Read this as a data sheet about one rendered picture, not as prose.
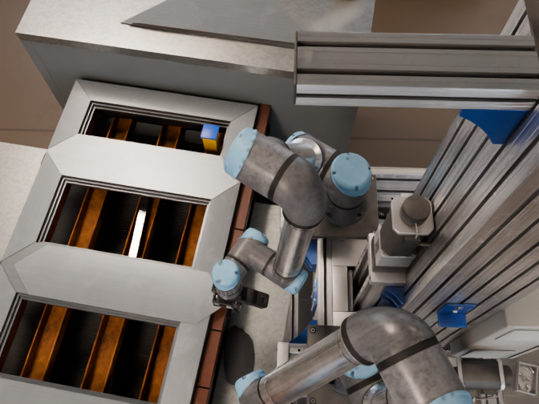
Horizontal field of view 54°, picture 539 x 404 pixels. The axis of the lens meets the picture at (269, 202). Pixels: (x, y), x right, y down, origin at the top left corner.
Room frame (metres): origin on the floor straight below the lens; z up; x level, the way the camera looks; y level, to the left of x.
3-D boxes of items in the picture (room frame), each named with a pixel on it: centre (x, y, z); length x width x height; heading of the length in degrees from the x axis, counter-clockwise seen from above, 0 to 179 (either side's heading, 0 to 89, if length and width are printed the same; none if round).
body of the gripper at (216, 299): (0.43, 0.13, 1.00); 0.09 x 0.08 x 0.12; 79
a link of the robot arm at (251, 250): (0.50, 0.05, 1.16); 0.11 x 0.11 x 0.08; 55
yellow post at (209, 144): (1.08, 0.22, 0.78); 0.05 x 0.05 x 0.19; 79
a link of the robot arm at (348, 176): (0.71, -0.23, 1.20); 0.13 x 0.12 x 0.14; 55
